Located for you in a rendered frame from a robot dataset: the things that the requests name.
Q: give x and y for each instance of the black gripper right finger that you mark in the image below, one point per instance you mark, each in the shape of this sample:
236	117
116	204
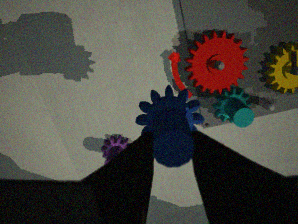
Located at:
236	190

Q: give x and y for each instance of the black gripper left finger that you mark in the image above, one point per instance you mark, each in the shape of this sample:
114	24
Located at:
116	193

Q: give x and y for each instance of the red gear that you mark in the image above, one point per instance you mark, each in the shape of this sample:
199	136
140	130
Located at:
207	53

